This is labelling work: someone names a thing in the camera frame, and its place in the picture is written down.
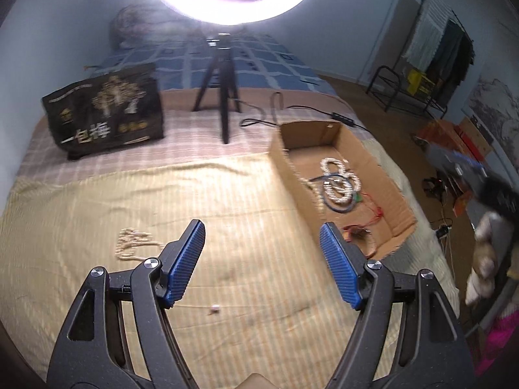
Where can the yellow striped sheet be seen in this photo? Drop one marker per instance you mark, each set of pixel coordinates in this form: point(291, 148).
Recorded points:
point(251, 275)

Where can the thin round bangle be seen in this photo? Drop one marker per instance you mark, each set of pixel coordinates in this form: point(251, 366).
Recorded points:
point(328, 206)

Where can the flat cardboard carton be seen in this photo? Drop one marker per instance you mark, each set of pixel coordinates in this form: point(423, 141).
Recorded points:
point(478, 140)

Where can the yellow crate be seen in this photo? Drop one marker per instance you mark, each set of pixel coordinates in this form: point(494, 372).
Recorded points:
point(419, 83)

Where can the black clothes rack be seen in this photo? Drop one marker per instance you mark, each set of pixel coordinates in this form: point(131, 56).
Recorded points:
point(385, 89)

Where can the blue patterned quilt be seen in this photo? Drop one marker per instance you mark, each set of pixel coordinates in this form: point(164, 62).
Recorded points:
point(259, 63)

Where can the black hanging garment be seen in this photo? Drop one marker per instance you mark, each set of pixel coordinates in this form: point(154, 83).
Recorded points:
point(462, 69)

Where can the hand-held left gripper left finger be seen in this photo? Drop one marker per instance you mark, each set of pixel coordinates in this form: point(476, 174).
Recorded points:
point(184, 267)

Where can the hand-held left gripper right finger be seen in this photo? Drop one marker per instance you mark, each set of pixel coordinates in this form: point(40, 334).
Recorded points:
point(338, 267)

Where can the black gold-printed bag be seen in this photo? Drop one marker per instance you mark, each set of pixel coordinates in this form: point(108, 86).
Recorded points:
point(105, 113)

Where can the patterned pillow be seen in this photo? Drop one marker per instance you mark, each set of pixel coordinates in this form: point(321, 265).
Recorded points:
point(138, 28)

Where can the cardboard box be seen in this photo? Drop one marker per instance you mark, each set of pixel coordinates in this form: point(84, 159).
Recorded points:
point(292, 178)

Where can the black tripod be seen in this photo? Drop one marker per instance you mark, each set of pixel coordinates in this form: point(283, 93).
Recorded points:
point(224, 109)

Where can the person's right hand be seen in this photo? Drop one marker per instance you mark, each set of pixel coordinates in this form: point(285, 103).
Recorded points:
point(484, 259)

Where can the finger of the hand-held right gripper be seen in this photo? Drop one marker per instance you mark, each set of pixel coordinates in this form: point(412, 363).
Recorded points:
point(458, 164)

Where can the black item on floor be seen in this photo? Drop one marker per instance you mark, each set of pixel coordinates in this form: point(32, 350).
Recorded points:
point(434, 186)

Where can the plaid bed sheet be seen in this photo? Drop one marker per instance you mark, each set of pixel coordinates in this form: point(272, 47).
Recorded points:
point(182, 146)

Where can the striped hanging towel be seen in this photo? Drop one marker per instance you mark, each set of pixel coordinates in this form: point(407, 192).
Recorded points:
point(425, 32)

